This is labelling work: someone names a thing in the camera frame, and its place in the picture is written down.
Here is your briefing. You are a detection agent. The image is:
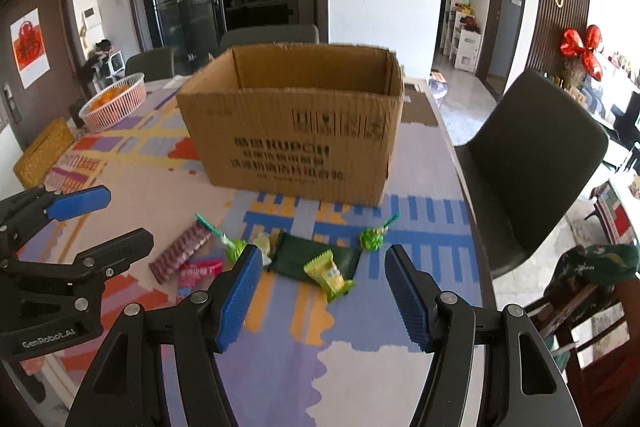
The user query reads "dark chair right side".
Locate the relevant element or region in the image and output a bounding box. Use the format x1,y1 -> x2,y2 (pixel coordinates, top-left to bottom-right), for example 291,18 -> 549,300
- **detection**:
454,70 -> 608,277

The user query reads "green lollipop candy left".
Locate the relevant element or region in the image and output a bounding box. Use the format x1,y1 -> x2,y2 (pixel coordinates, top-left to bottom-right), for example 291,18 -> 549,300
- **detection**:
195,213 -> 247,265

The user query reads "dark chair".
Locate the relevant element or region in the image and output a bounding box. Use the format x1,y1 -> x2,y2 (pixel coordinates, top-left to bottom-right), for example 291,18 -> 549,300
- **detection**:
454,70 -> 608,277
217,24 -> 320,55
125,46 -> 175,82

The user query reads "pink snack packet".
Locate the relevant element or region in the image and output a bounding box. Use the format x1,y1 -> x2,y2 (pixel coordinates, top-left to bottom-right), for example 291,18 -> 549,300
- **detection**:
177,259 -> 224,300

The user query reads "red foil balloon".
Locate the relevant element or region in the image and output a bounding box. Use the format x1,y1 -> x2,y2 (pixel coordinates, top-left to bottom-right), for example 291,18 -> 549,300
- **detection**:
560,25 -> 603,81

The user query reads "yellow woven mat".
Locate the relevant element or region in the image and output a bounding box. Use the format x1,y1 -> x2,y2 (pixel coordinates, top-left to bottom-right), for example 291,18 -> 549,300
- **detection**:
13,118 -> 74,190

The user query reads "dark interior door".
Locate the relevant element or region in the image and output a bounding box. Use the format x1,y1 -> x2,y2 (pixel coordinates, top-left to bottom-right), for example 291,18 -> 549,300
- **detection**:
476,0 -> 525,101

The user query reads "purple striped snack bar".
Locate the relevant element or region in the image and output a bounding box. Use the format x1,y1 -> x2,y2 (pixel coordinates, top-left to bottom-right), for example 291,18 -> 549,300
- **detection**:
149,221 -> 213,284

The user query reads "dark chair far left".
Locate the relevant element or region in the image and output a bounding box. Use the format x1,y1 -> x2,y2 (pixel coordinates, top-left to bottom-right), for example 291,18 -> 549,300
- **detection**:
125,46 -> 175,82

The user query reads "yellow green snack packet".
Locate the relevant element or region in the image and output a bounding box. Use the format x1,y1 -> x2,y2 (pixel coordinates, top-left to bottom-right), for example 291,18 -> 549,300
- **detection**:
303,249 -> 354,303

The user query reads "green wrapped candy right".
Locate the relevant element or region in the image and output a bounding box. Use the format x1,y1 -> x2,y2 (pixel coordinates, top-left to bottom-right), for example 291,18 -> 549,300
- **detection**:
359,212 -> 400,251

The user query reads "pale green small candy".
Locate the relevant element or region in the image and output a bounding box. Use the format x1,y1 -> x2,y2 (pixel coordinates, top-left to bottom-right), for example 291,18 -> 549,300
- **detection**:
253,232 -> 272,268

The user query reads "dark green snack packet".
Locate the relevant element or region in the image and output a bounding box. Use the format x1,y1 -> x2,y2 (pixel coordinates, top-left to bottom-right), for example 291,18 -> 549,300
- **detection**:
266,231 -> 361,283

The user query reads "dark chair far middle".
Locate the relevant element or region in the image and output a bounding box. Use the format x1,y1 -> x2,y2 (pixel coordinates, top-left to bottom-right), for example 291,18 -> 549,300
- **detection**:
217,24 -> 320,55

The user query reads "white shelf with toys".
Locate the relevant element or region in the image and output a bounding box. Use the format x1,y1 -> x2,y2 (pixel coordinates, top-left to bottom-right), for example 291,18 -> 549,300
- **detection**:
440,0 -> 482,72

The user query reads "white basket of oranges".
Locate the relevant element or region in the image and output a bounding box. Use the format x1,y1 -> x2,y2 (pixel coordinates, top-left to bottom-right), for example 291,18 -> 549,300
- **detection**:
79,72 -> 146,133

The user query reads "brown cardboard box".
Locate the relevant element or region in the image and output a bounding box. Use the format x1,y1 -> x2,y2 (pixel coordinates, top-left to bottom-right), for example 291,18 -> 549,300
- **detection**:
177,43 -> 404,207

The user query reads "red paper door decoration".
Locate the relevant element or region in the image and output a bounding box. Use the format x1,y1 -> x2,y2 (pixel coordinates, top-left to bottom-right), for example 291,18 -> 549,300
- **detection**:
10,9 -> 51,89

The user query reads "colourful patterned tablecloth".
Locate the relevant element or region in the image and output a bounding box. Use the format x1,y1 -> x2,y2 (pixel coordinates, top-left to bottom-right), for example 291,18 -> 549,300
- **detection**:
21,81 -> 491,426

